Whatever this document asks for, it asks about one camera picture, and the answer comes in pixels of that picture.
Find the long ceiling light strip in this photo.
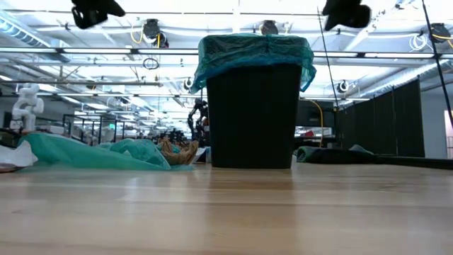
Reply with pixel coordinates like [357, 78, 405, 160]
[0, 47, 453, 60]

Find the black hanging cable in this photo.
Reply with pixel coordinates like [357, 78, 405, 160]
[316, 6, 340, 108]

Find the black partition wall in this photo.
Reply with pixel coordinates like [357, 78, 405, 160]
[335, 78, 426, 159]

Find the black thin pole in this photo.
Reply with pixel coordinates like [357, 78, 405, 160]
[420, 0, 453, 122]

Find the black plastic trash bin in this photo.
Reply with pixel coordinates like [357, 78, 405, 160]
[205, 62, 304, 170]

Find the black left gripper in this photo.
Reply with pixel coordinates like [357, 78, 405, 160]
[71, 0, 126, 30]

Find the white robot figure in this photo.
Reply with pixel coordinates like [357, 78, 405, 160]
[9, 83, 45, 132]

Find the yellow cable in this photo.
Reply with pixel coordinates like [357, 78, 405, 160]
[309, 99, 325, 149]

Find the brown paper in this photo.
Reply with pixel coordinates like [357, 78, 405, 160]
[156, 137, 200, 166]

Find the black computer monitor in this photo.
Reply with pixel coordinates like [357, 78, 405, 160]
[302, 99, 336, 129]

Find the black fabric glove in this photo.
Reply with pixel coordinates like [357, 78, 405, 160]
[296, 145, 377, 165]

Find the small white paper scrap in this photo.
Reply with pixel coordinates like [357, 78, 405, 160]
[193, 146, 210, 164]

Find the black metal table frame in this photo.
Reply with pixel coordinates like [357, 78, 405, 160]
[373, 154, 453, 171]

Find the teal plastic trash bag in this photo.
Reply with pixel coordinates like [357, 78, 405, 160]
[18, 132, 195, 172]
[190, 32, 318, 94]

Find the black hanging cable ring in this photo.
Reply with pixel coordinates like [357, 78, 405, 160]
[142, 57, 161, 71]

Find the grey ceiling pipe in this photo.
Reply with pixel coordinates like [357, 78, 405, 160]
[0, 80, 164, 89]

